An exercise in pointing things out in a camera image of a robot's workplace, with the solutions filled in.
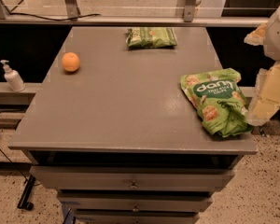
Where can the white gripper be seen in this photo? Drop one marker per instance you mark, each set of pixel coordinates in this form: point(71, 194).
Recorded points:
point(279, 36)

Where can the middle grey drawer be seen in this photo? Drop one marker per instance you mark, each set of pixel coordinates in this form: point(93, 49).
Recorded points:
point(135, 202)

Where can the grey drawer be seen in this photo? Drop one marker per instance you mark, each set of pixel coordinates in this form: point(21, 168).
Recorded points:
point(117, 217)
point(135, 202)
point(132, 179)

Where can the orange fruit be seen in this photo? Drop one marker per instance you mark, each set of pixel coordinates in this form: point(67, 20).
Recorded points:
point(70, 62)

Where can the white pump dispenser bottle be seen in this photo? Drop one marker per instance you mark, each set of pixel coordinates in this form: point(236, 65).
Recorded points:
point(12, 77)

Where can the green rice chip bag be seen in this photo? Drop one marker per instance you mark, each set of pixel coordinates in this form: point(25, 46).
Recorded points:
point(218, 100)

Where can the green snack packet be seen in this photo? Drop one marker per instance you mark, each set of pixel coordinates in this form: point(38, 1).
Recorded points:
point(151, 37)

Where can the metal window rail frame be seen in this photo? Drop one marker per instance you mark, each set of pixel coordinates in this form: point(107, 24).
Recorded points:
point(131, 12)

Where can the bottom grey drawer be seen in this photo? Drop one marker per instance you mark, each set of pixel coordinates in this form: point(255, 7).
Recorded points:
point(117, 217)

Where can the grey drawer cabinet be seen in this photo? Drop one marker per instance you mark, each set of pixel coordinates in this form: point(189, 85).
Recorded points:
point(125, 109)

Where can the black floor stand foot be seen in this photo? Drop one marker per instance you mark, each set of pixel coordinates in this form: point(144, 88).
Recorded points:
point(23, 203)

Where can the top grey drawer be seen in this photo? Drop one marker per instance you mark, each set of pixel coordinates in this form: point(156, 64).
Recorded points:
point(132, 179)

